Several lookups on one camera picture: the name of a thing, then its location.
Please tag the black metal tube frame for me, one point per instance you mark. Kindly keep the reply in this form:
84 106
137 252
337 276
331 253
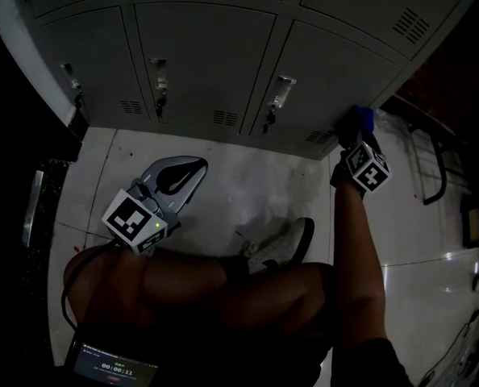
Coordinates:
445 176

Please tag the person's left forearm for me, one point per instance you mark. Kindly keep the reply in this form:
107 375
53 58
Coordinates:
122 280

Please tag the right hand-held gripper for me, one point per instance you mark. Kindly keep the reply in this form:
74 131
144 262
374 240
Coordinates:
368 167

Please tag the person's right leg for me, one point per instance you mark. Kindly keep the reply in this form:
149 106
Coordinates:
271 300

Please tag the locker key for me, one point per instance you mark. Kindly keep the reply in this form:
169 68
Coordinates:
78 101
160 103
271 117

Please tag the grey metal lockers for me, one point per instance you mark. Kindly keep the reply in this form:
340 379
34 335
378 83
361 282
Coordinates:
207 47

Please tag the black phone with lit screen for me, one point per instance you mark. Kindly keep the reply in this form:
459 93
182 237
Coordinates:
114 371

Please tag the silver metal bar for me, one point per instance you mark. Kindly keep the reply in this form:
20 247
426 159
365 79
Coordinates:
33 208

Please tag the grey metal locker door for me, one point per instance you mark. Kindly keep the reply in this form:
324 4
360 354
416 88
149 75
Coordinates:
336 79

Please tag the black box with yellow panels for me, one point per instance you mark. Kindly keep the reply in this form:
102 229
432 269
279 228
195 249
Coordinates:
474 218

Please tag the white sneaker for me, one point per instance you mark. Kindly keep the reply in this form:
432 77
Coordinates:
280 244

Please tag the blue cloth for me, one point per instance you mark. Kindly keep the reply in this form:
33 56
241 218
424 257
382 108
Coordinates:
364 119

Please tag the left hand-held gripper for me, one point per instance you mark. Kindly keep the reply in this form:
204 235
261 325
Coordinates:
132 220

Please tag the person's right forearm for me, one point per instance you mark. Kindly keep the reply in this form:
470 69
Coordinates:
356 256

